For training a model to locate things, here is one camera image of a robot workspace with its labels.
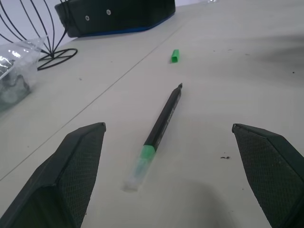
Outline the black case with blue edge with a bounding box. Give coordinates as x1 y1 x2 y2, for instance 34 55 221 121
54 0 176 38

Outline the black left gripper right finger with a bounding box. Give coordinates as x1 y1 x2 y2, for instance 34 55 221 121
231 123 304 228

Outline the green pen cap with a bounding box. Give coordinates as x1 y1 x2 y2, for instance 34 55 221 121
170 49 181 64

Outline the black wire basket stand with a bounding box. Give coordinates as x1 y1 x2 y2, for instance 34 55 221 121
0 0 78 71

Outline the clear plastic bag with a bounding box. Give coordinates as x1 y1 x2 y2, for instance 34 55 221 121
0 34 49 112

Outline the black green marker pen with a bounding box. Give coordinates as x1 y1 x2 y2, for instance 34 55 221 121
121 82 183 192

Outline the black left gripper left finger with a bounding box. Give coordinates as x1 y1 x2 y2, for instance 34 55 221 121
0 122 107 228

